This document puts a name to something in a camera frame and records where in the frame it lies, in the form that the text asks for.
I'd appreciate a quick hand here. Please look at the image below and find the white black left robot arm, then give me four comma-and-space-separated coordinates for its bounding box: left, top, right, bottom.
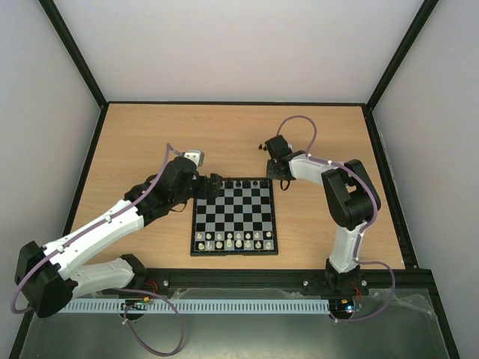
14, 155, 222, 318

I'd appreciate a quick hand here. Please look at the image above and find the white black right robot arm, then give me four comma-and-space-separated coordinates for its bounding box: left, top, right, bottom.
265, 135, 381, 293

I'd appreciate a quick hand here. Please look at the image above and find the black and white chessboard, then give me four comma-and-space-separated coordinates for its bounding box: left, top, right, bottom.
190, 177, 278, 257

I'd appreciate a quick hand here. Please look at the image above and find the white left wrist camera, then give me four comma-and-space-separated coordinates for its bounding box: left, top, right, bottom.
183, 150, 204, 168

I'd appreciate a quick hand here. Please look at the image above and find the white cable duct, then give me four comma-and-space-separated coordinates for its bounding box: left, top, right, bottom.
61, 298, 330, 315

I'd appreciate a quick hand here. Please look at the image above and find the black enclosure frame post left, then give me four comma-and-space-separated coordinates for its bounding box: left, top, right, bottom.
38, 0, 107, 109

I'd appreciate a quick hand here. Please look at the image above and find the black enclosure frame post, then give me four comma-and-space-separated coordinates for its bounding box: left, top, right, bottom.
367, 0, 439, 111
38, 0, 107, 109

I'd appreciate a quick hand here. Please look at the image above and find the black aluminium rail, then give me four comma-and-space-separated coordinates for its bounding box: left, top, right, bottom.
145, 269, 438, 298

